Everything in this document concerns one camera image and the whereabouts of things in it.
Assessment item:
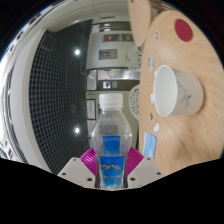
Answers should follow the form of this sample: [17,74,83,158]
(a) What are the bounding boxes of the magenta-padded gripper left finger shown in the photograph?
[57,148,101,189]

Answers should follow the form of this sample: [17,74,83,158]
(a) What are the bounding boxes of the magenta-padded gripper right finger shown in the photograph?
[125,147,165,189]

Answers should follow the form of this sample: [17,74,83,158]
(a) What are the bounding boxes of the clear blue-labelled water bottle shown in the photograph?
[90,93,133,190]

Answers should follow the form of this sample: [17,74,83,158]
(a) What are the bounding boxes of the light blue booklet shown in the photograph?
[143,131,158,158]

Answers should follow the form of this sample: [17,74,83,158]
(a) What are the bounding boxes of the white marbled mug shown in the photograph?
[152,64,204,118]

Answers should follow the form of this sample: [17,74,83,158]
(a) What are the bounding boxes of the dark-framed open door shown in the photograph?
[87,68,140,92]

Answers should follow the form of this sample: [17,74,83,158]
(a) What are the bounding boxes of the clear plastic wrapper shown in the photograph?
[147,56,156,72]

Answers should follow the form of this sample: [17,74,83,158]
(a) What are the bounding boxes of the round ceiling lights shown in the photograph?
[73,48,82,134]

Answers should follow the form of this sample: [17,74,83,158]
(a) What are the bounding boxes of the flat round red coaster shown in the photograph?
[174,18,194,43]

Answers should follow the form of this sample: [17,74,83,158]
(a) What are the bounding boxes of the framed wall portraits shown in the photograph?
[87,32,135,120]

